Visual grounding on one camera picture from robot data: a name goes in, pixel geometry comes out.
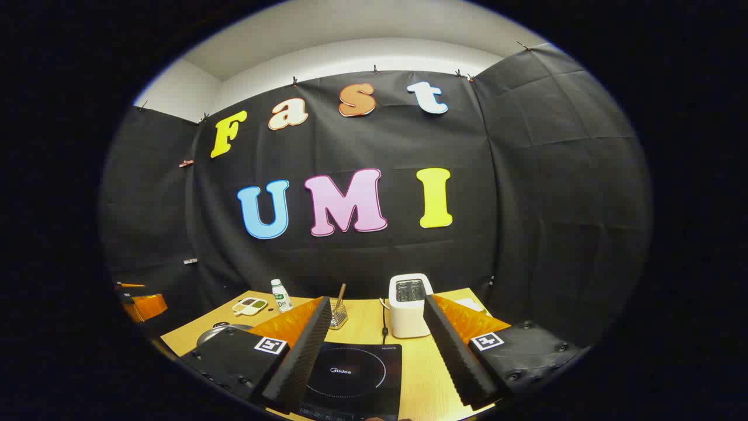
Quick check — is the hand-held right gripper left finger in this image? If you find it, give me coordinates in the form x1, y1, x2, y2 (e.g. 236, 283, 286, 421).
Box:
178, 296, 333, 415

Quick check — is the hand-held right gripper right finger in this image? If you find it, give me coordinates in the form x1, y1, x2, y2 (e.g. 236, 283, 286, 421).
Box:
423, 294, 585, 411

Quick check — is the black induction cooktop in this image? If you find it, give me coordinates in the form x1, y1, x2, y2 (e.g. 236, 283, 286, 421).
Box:
295, 342, 404, 421

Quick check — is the stainless steel pot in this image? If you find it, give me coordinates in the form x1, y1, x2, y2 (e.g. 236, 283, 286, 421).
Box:
197, 323, 253, 347

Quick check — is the white drink bottle green label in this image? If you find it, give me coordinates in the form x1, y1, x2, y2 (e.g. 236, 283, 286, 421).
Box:
271, 279, 293, 313

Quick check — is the white toaster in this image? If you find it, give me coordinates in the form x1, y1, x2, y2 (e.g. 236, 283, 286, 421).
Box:
388, 273, 434, 339

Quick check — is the white divided bean dish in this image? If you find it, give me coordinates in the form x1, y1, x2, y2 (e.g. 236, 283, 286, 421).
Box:
231, 297, 268, 316

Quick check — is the black backdrop cloth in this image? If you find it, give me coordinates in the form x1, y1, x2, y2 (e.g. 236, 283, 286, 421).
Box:
99, 44, 652, 351

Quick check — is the row of black cloth clips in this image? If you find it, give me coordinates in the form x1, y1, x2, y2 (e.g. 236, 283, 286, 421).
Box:
137, 40, 532, 123

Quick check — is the metal wire utensil holder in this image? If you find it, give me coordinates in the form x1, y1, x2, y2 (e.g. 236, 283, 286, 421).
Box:
329, 298, 349, 330

